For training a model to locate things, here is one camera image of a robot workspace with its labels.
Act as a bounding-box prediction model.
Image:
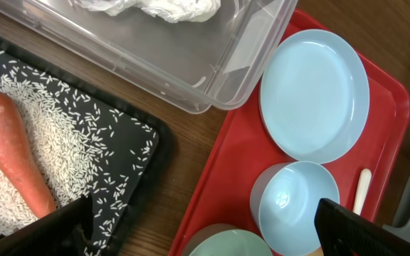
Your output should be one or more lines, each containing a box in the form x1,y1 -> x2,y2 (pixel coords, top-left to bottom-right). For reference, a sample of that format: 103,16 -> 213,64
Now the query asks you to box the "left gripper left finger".
0,196 -> 93,256

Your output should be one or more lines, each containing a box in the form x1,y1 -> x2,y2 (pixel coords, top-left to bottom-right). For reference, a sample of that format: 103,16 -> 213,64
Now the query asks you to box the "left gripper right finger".
314,198 -> 410,256

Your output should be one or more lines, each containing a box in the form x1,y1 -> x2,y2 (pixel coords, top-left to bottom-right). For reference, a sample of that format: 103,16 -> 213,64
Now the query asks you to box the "white plastic spoon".
352,169 -> 372,215

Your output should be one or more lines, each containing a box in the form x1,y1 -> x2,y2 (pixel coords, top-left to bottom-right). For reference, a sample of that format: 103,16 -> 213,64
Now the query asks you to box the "white rice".
0,50 -> 159,255

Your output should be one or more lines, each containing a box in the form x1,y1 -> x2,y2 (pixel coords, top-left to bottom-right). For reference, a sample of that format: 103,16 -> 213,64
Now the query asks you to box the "green bowl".
182,223 -> 273,256

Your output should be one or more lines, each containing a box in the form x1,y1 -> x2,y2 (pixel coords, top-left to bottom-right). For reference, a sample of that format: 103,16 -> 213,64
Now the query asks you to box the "orange carrot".
0,92 -> 56,218

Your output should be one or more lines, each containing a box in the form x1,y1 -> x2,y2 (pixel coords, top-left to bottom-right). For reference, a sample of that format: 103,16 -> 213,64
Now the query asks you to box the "white tissue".
75,0 -> 221,23

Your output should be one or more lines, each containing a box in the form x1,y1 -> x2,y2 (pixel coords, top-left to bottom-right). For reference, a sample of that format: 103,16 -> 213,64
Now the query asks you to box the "black waste tray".
0,38 -> 174,255

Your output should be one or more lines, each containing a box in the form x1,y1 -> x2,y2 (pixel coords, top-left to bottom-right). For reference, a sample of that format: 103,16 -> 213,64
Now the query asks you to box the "small light blue bowl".
250,161 -> 340,255

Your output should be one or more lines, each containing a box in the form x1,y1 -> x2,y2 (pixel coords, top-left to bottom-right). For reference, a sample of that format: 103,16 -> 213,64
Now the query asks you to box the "red serving tray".
168,9 -> 410,256

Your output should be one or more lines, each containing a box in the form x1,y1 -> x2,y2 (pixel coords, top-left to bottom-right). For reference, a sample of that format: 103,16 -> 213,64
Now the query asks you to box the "large light blue plate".
259,29 -> 370,164

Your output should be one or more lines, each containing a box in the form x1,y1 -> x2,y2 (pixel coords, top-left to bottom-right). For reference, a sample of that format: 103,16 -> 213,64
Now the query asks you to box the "clear plastic bin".
0,0 -> 296,114

